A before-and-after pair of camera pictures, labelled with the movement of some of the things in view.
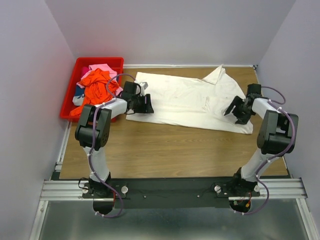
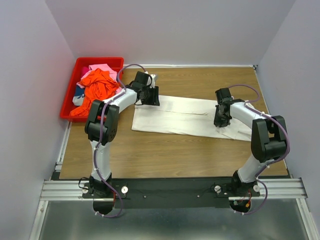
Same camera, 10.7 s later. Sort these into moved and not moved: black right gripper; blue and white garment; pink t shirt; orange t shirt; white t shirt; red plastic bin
Moved: white t shirt; black right gripper
Not moved: pink t shirt; red plastic bin; blue and white garment; orange t shirt
